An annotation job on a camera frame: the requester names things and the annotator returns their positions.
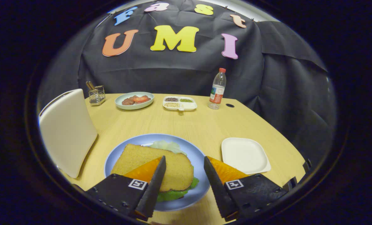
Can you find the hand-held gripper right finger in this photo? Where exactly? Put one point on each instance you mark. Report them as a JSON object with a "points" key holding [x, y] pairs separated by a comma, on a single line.
{"points": [[218, 190]]}

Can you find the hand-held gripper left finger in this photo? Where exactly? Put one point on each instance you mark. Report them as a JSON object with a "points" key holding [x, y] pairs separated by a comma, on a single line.
{"points": [[153, 193]]}

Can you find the green lettuce leaf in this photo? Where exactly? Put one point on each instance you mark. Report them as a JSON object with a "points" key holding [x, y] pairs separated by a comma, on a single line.
{"points": [[173, 195]]}

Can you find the rounded brown bread slice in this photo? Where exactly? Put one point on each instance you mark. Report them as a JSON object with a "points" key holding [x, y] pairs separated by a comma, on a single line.
{"points": [[176, 168]]}

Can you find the white square plate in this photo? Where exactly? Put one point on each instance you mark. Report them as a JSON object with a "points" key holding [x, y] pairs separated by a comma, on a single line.
{"points": [[245, 154]]}

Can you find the blue round plate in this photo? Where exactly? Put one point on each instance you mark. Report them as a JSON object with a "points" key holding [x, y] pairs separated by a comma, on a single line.
{"points": [[120, 150]]}

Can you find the black table edge clamp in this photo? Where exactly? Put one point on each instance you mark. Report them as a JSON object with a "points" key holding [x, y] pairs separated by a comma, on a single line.
{"points": [[290, 184], [307, 165]]}

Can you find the black desk grommet hole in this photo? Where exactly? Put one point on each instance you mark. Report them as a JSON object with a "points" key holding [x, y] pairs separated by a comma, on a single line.
{"points": [[230, 105]]}

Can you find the pale green round plate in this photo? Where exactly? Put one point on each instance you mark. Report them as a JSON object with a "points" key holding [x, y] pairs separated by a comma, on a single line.
{"points": [[142, 106]]}

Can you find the white divided condiment dish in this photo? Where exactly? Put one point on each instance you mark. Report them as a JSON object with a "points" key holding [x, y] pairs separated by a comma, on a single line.
{"points": [[189, 106]]}

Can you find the brown meat piece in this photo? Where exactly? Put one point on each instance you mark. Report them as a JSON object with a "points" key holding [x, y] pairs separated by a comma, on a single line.
{"points": [[128, 102]]}

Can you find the red tomato slice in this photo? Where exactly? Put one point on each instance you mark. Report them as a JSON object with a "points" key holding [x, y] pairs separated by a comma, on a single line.
{"points": [[141, 99]]}

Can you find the clear plastic water bottle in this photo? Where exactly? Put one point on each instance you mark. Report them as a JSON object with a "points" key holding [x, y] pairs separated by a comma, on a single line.
{"points": [[217, 93]]}

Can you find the white toaster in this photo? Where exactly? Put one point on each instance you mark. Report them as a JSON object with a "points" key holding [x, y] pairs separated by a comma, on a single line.
{"points": [[67, 131]]}

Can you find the black backdrop cloth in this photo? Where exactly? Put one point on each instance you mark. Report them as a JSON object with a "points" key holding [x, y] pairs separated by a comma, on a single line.
{"points": [[173, 72]]}

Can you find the wooden chopstick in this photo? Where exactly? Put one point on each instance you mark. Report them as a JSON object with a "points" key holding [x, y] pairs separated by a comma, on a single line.
{"points": [[88, 86], [91, 85]]}

